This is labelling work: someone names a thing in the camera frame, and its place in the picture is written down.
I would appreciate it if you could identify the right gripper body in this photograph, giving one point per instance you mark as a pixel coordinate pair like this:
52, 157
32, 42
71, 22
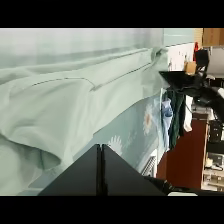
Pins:
183, 81

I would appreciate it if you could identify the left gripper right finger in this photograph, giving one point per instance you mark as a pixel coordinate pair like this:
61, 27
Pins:
123, 176

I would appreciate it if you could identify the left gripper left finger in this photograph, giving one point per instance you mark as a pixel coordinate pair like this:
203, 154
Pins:
80, 176

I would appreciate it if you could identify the pale green shirt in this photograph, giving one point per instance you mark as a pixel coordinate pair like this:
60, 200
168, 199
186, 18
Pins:
60, 103

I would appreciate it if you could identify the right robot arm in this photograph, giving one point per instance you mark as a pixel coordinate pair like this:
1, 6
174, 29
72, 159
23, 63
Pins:
213, 96

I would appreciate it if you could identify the white garment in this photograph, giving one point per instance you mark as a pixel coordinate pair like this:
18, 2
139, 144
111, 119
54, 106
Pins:
188, 113

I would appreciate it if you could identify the dark green garment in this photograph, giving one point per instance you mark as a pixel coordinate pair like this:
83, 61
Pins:
177, 116

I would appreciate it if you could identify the blue garment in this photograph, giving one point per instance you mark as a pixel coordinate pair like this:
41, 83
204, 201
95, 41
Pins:
166, 115

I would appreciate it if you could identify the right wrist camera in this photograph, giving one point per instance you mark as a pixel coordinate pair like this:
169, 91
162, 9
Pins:
201, 60

